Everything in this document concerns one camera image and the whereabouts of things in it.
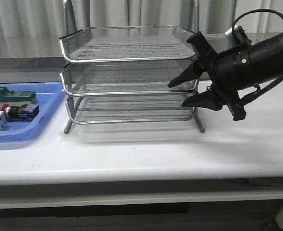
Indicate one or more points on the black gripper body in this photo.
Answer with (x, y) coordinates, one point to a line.
(224, 72)

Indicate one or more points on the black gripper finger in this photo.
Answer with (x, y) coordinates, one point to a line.
(207, 99)
(193, 72)

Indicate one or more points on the silver mesh tray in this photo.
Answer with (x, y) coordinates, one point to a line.
(128, 77)
(102, 109)
(128, 43)

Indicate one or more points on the red emergency stop button switch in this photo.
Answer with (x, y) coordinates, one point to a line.
(26, 112)

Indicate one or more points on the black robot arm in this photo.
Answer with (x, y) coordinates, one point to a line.
(261, 68)

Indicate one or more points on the silver mesh top tray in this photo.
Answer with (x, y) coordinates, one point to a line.
(128, 43)

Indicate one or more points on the silver mesh bottom tray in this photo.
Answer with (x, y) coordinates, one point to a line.
(102, 109)

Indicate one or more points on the blue plastic tray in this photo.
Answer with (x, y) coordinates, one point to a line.
(49, 96)

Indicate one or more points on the green terminal block module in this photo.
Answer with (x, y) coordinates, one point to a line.
(16, 98)

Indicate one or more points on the grey back counter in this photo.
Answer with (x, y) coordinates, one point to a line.
(23, 53)

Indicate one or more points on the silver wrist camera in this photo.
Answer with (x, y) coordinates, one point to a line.
(236, 36)

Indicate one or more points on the grey metal rack frame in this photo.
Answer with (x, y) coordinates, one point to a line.
(195, 117)

